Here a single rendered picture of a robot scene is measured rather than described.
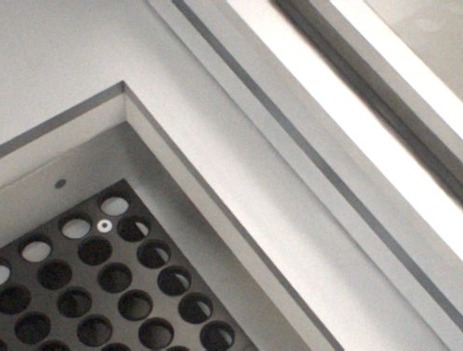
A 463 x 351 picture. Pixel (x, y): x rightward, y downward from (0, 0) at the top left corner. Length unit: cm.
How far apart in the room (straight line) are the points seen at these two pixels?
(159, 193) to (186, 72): 11
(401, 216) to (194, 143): 9
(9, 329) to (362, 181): 15
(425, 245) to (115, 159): 19
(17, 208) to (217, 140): 11
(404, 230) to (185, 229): 18
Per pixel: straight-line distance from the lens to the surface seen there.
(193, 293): 40
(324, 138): 34
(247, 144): 38
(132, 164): 47
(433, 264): 32
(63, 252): 41
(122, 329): 39
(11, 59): 40
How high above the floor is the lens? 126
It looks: 61 degrees down
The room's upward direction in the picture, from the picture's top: 8 degrees clockwise
